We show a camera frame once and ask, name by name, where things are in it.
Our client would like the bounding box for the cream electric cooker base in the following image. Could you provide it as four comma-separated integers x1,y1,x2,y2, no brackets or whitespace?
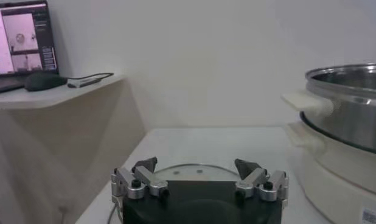
284,120,376,224

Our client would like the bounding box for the round glass pot lid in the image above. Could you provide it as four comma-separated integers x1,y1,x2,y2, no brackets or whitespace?
153,163,241,183

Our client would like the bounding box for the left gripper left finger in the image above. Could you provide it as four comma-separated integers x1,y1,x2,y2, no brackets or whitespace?
111,156,170,200

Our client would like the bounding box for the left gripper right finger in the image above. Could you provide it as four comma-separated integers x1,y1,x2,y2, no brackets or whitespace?
234,158,290,202

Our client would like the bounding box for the black computer mouse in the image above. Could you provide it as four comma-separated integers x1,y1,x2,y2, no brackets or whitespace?
24,71,68,92

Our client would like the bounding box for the perforated steel steamer basket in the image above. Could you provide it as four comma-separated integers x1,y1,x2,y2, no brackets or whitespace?
280,63,376,156

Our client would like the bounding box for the white side table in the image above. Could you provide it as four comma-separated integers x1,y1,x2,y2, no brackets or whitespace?
0,74,127,111

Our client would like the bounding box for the open dark laptop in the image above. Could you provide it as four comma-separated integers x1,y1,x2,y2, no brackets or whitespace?
0,0,60,94

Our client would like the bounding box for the grey usb hub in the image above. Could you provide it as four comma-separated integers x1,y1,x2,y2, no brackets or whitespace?
67,77,103,89

